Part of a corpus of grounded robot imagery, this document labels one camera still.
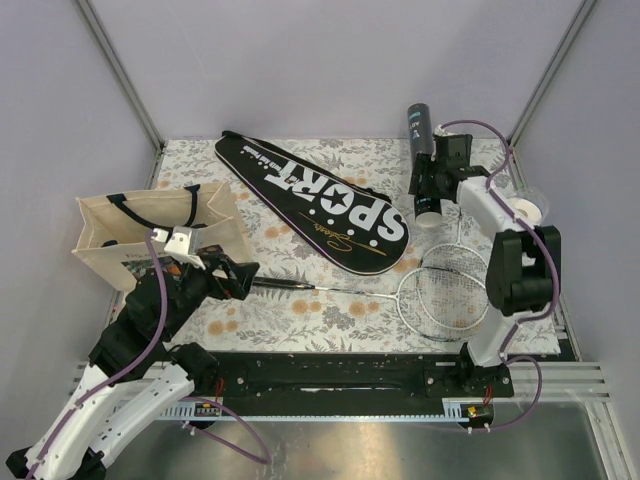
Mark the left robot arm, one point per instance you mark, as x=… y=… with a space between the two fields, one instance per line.
x=131 y=377

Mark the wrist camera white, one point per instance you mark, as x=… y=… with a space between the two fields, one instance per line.
x=181 y=244
x=441 y=132

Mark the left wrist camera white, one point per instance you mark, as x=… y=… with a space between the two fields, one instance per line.
x=181 y=244

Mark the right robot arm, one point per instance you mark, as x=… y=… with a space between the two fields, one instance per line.
x=523 y=274

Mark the white racket black handle right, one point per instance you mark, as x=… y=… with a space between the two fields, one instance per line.
x=452 y=250

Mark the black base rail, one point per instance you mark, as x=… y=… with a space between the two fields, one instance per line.
x=340 y=378

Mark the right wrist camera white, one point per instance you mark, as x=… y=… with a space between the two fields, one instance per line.
x=441 y=132

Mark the white racket black handle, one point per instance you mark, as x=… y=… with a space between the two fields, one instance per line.
x=452 y=250
x=407 y=306

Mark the blue wrapped toilet paper roll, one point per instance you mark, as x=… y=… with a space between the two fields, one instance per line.
x=526 y=209

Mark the floral table mat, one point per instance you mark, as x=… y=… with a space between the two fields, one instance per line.
x=277 y=320

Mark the beige canvas tote bag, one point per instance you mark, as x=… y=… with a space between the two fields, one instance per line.
x=112 y=241

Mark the black sport racket cover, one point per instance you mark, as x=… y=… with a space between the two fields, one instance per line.
x=355 y=228

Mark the white slotted cable duct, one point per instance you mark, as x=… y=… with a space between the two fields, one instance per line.
x=437 y=411

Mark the black shuttlecock tube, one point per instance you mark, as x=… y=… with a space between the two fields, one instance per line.
x=427 y=210

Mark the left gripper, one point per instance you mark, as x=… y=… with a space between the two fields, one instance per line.
x=241 y=275

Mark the white racket black handle front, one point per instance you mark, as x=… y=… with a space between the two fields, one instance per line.
x=407 y=306

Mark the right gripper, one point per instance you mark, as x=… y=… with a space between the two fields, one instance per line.
x=422 y=164

